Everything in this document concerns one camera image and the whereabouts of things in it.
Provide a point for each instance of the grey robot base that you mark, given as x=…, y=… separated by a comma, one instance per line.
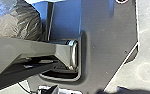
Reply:
x=104, y=40

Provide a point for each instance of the small white box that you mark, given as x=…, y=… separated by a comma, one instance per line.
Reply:
x=71, y=90

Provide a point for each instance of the base bolt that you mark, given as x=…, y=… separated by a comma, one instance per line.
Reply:
x=122, y=1

